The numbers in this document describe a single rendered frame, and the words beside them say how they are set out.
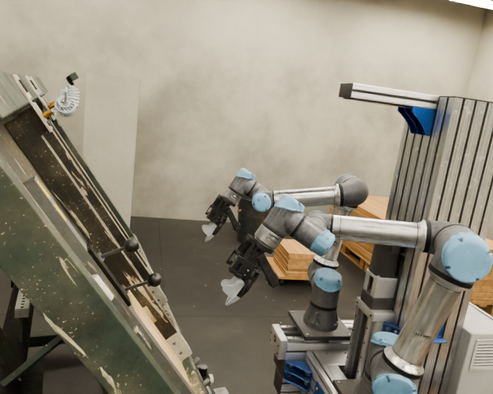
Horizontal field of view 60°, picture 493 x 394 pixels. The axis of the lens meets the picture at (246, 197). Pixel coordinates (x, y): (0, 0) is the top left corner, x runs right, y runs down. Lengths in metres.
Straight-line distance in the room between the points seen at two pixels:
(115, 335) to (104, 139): 4.44
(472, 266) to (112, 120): 4.59
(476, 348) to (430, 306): 0.59
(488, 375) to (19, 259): 1.63
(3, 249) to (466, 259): 1.03
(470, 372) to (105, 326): 1.35
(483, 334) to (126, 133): 4.37
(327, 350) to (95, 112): 4.08
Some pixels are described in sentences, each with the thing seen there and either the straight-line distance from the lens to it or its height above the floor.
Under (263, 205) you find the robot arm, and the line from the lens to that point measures 1.71.
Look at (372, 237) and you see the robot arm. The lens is 1.32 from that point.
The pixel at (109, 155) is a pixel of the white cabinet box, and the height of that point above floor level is 1.13.
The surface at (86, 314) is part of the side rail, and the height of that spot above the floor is 1.46.
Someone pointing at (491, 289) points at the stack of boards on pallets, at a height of 0.33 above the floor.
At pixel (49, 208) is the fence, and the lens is 1.14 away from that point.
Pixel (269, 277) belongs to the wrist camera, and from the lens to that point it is 1.25.
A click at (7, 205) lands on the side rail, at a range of 0.88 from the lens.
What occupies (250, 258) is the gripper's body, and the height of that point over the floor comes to 1.50.
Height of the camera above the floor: 1.92
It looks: 12 degrees down
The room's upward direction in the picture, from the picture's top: 7 degrees clockwise
